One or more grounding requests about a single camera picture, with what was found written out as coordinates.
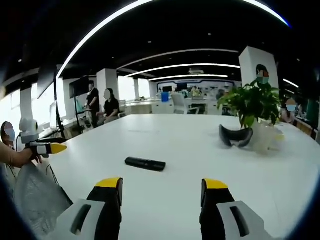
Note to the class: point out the white office chair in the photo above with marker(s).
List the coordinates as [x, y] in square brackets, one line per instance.
[180, 103]

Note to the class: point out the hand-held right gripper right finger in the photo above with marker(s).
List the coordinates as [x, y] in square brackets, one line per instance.
[220, 212]

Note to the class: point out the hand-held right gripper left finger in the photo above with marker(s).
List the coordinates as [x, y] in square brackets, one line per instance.
[105, 212]

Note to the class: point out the grey mesh bag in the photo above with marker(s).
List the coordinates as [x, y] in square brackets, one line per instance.
[37, 200]

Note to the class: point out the round wall poster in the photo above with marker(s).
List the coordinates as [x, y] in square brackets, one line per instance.
[262, 74]

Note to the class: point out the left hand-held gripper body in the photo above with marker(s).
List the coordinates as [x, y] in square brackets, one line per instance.
[28, 131]

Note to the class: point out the green potted plant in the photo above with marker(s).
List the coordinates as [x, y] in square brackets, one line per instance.
[252, 102]

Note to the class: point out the person's left hand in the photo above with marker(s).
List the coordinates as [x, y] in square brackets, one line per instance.
[37, 158]

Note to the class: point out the black headset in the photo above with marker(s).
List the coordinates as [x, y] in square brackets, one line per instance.
[235, 138]

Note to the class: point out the yellow-edged plastic tray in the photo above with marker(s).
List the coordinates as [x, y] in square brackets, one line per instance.
[279, 136]

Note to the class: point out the translucent white plant pot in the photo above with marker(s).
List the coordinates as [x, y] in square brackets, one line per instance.
[263, 137]

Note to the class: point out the black wall screen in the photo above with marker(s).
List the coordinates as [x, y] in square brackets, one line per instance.
[79, 87]

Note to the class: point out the black remote control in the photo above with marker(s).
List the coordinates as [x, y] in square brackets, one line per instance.
[145, 163]

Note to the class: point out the blue bin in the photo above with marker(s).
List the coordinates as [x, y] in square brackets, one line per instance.
[165, 96]

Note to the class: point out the black tripod stand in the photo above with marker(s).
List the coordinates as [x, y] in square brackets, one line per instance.
[59, 117]

